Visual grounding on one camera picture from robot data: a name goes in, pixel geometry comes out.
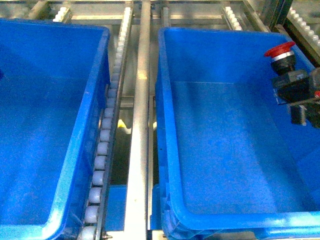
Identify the red mushroom push button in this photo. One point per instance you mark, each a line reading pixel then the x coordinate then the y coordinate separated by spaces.
pixel 287 84

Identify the blue target bin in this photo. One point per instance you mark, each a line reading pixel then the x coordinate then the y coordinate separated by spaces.
pixel 229 158

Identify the white roller track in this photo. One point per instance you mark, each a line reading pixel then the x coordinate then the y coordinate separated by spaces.
pixel 95 211

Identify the blue empty left bin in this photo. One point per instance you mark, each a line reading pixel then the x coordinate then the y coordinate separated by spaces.
pixel 53 78

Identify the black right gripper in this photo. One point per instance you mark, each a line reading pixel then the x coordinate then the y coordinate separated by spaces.
pixel 307 106

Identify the metal centre rail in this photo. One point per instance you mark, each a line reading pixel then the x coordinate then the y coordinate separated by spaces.
pixel 136 210

